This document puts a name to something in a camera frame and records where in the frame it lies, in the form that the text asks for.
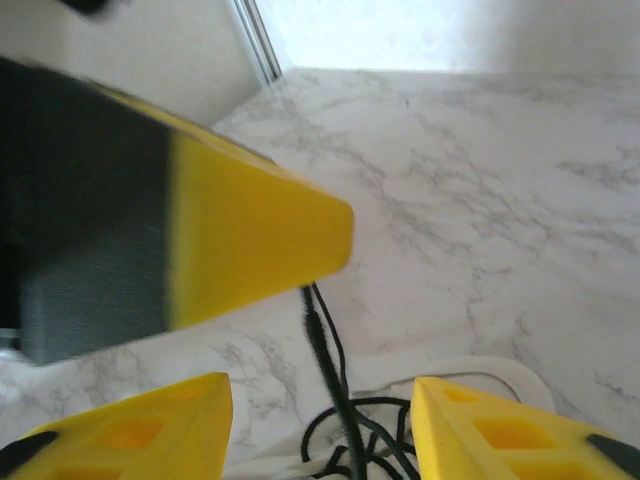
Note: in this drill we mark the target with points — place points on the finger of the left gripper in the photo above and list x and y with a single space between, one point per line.
150 225

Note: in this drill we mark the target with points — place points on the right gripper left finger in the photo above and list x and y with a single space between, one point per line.
140 435

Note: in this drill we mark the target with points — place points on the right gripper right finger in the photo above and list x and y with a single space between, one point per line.
500 440

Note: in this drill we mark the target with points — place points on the white shoe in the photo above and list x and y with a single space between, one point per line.
520 380

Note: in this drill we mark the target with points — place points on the white sneaker with black laces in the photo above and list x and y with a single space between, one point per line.
325 360

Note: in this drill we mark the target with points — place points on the aluminium corner post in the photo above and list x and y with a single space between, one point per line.
260 40

